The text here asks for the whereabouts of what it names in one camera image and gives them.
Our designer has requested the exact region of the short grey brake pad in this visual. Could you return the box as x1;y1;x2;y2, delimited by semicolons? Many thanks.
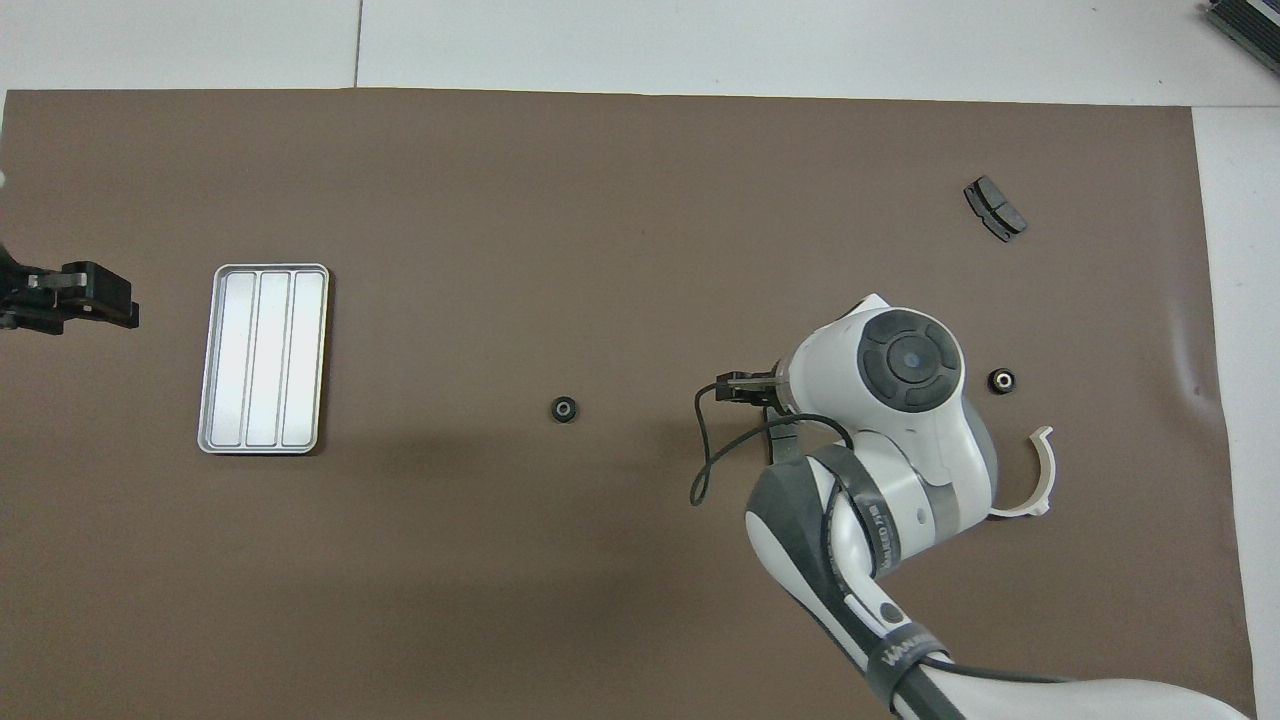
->
963;175;1029;244

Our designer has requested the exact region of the silver metal ribbed tray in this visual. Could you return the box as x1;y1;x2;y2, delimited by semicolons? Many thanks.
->
197;263;331;456

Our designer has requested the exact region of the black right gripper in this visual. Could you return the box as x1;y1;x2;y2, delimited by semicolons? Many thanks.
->
715;378;798;412

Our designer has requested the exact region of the dark ribbed metal device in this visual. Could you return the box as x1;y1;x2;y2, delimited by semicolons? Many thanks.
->
1203;0;1280;77

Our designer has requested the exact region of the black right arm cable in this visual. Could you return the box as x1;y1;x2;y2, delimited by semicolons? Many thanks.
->
689;380;1076;687

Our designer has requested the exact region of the white curved plastic bracket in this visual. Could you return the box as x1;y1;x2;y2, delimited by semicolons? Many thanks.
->
988;425;1057;519

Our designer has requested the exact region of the brown paper table mat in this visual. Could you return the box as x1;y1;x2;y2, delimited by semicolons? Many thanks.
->
0;88;1259;720

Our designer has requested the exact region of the long grey brake pad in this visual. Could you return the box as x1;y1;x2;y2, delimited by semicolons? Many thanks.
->
766;405;803;467

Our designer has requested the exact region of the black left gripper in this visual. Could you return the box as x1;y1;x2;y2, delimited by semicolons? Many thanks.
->
0;245;140;334

